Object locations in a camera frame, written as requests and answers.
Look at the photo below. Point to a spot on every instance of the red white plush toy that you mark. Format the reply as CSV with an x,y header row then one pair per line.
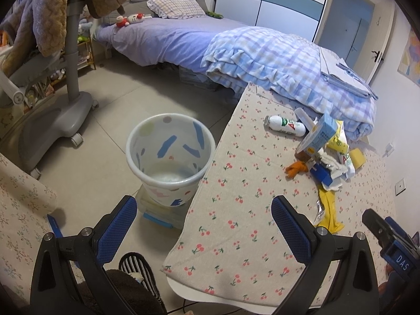
x,y
123,21

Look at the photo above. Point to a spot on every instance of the white wall socket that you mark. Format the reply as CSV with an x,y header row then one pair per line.
x,y
400,187

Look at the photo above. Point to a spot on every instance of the orange peel piece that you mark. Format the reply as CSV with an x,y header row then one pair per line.
x,y
296,168

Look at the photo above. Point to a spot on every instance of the wooden toy shelf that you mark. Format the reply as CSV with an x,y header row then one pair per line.
x,y
85,46

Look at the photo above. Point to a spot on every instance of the blue plaid folded blanket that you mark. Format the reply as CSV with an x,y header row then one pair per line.
x,y
288,65

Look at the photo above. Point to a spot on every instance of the white torn snack wrapper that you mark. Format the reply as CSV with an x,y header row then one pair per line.
x,y
341,166

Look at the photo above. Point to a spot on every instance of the striped slipper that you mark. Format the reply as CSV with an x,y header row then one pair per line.
x,y
135,265

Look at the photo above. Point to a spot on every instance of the torn blue cardboard box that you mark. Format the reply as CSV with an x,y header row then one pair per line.
x,y
322,175

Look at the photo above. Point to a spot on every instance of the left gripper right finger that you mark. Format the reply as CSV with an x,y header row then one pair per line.
x,y
353,289

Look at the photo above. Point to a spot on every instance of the grey rolling chair base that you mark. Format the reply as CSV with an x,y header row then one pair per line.
x,y
66,115

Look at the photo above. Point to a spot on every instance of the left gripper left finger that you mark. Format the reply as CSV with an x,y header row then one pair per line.
x,y
54,289

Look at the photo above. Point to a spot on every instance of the white wall plug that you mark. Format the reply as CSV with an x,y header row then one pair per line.
x,y
389,149

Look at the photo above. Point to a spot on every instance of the colourful wall map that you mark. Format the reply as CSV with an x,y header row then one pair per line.
x,y
409,65

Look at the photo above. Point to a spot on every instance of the cherry print bed sheet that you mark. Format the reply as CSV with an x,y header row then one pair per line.
x,y
231,251

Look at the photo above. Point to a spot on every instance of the yellow paper tissue pack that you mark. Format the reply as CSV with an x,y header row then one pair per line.
x,y
338,142

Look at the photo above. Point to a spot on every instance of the yellow foil snack wrapper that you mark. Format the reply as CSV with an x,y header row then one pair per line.
x,y
329,219

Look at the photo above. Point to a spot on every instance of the clear plastic storage box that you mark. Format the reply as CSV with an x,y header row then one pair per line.
x,y
168,217

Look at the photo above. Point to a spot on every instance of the purple bed sheet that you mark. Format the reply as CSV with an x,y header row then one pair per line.
x,y
181,42

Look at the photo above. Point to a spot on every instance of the white patterned trash bin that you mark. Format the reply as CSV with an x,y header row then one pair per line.
x,y
170,153

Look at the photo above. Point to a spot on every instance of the floral fabric cushion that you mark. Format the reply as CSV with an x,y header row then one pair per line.
x,y
25,204

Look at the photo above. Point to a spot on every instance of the yellow sponge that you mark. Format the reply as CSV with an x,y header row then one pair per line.
x,y
357,157

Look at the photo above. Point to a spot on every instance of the blue white wardrobe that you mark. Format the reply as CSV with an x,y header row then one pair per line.
x,y
299,17

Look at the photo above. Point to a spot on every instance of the brown plush blanket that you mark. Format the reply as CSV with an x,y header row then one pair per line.
x,y
42,24

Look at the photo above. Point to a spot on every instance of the white AD milk bottle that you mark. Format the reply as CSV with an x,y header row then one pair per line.
x,y
281,124

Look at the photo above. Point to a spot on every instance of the plaid pillow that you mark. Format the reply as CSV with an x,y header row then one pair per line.
x,y
176,9

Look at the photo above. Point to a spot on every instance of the folded grey striped cloth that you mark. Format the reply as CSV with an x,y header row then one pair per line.
x,y
336,72

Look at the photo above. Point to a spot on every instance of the white door with handle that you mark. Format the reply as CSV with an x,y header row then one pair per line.
x,y
375,43

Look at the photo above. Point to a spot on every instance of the light blue milk carton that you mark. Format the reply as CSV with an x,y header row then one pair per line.
x,y
317,138

